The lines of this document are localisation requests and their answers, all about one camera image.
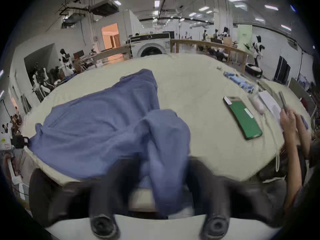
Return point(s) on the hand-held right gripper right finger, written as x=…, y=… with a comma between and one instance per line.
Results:
x=212, y=199

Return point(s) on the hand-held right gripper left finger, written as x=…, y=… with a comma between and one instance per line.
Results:
x=107, y=191

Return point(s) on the blue shirt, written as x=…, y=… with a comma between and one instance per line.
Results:
x=105, y=124

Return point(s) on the phone with green screen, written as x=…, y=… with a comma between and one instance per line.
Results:
x=246, y=120

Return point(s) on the bed with beige sheet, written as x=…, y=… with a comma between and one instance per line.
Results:
x=195, y=89

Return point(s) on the white paper sheet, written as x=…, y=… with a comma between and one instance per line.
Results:
x=271, y=104

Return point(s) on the group of people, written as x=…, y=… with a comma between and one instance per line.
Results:
x=13, y=120

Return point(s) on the blue plastic bag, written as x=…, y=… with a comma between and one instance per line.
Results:
x=238, y=80

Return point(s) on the group of robots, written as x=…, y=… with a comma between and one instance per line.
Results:
x=41, y=82

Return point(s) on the white humanoid robot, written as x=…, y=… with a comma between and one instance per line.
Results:
x=257, y=49
x=65, y=62

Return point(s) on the white washing machine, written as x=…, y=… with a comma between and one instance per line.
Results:
x=150, y=45

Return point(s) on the long wooden table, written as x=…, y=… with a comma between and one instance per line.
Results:
x=212, y=44

